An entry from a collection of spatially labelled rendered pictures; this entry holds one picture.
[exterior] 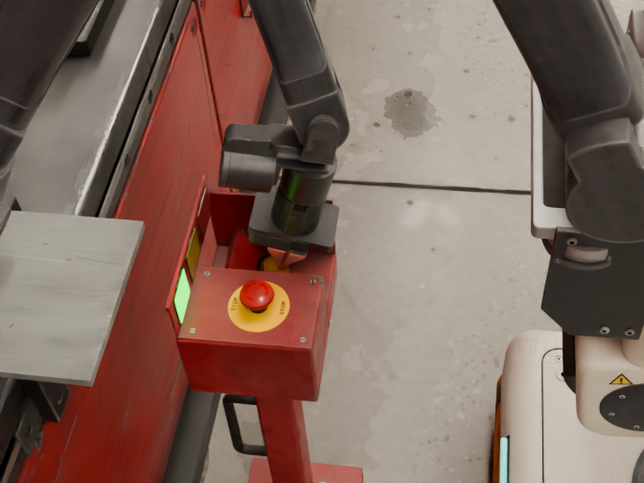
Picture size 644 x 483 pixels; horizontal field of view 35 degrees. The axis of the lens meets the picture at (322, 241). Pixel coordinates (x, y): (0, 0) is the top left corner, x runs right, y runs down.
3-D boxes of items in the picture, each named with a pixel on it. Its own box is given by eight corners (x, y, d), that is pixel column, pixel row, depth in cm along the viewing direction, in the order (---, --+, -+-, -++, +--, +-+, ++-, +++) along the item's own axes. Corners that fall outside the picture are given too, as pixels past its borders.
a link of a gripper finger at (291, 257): (248, 236, 129) (260, 189, 121) (303, 248, 129) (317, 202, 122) (239, 278, 124) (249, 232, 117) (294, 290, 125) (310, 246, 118)
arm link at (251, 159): (343, 122, 104) (336, 85, 111) (233, 106, 102) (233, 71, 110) (321, 218, 111) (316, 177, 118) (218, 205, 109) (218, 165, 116)
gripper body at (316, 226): (255, 195, 122) (264, 155, 117) (336, 216, 123) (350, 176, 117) (245, 237, 118) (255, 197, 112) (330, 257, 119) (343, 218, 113)
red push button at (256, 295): (273, 325, 116) (270, 307, 113) (239, 322, 117) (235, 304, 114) (279, 296, 119) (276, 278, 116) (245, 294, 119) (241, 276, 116)
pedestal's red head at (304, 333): (317, 403, 122) (308, 319, 108) (190, 391, 124) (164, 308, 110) (337, 272, 135) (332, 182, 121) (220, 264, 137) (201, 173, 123)
